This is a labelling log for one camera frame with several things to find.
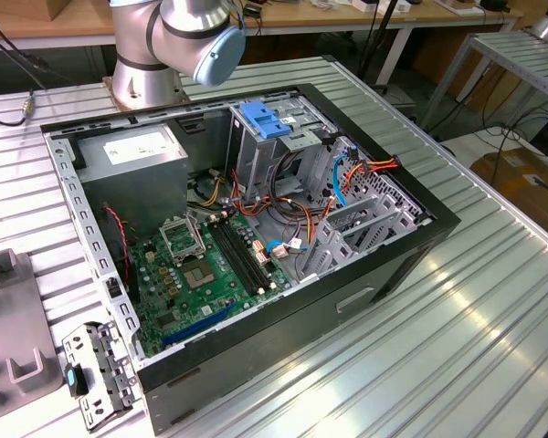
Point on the CPU socket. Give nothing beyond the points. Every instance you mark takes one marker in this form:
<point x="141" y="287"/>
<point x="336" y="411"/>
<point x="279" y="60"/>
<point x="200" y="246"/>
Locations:
<point x="200" y="276"/>

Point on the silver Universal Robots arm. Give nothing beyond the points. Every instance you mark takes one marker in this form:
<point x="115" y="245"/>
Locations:
<point x="164" y="27"/>

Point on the blue-tipped black latch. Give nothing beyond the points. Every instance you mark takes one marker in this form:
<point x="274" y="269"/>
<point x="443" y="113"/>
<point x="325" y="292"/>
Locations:
<point x="75" y="381"/>

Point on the metal disk bay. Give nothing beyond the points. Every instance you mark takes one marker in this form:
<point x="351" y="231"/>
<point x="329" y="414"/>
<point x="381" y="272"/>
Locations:
<point x="329" y="237"/>

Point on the large brown cardboard box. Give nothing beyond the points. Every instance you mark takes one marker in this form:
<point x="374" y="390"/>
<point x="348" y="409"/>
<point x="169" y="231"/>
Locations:
<point x="520" y="178"/>

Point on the blue expansion slot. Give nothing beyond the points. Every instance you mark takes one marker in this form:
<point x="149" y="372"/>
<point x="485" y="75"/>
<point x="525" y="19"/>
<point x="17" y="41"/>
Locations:
<point x="196" y="326"/>

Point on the metal slot bracket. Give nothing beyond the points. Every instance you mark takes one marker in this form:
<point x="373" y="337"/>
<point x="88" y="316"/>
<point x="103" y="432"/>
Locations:
<point x="114" y="365"/>

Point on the metal slat side table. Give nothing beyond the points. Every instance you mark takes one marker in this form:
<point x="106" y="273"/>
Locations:
<point x="511" y="50"/>

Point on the blue drive cage latch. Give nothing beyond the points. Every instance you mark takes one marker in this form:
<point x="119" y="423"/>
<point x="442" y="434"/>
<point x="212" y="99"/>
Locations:
<point x="265" y="123"/>

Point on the brown square base plate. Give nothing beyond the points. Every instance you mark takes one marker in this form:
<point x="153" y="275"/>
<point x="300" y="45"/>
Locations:
<point x="108" y="93"/>

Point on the green motherboard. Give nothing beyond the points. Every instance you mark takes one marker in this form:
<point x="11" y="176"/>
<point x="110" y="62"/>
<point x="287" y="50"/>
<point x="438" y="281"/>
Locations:
<point x="196" y="305"/>

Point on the grey power supply unit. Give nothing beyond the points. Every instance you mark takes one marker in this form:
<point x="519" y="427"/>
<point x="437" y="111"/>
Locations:
<point x="132" y="182"/>

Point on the wooden desk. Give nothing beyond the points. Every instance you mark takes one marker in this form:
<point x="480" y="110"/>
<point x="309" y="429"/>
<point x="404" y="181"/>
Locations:
<point x="301" y="16"/>

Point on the black RAM slot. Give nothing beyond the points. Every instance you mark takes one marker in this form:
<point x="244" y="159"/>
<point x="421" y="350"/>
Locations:
<point x="251" y="252"/>
<point x="232" y="259"/>
<point x="245" y="254"/>
<point x="238" y="257"/>

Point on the black case fan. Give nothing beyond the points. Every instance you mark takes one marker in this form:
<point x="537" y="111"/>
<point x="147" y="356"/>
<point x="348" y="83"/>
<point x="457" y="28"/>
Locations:
<point x="119" y="237"/>

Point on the black open PC case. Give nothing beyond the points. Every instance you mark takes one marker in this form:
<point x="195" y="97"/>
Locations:
<point x="265" y="337"/>

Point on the grey parts rack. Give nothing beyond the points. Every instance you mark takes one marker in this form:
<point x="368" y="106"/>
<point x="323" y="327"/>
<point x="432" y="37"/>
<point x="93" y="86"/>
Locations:
<point x="9" y="319"/>

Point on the metal optical drive cage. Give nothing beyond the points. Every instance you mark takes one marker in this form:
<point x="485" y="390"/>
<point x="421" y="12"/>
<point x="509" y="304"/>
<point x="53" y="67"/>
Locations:
<point x="251" y="155"/>

